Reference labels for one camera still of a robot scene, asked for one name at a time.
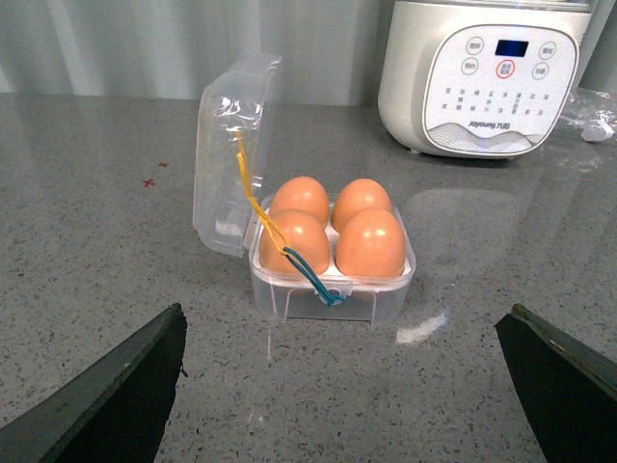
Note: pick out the clear plastic egg box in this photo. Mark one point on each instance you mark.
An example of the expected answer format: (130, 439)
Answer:
(244, 98)

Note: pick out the white Joyoung blender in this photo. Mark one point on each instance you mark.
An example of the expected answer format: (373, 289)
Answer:
(479, 79)

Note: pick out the blue rubber band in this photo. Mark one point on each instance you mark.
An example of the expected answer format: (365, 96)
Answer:
(300, 264)

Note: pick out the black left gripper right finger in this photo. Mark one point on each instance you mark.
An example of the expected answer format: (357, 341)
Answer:
(567, 389)

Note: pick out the clear plastic bag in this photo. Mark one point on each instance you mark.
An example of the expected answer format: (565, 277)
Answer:
(591, 115)

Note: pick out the brown egg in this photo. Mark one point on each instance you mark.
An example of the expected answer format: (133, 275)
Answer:
(303, 193)
(305, 236)
(372, 244)
(357, 195)

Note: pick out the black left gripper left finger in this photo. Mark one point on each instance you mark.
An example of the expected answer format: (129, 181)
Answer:
(114, 411)

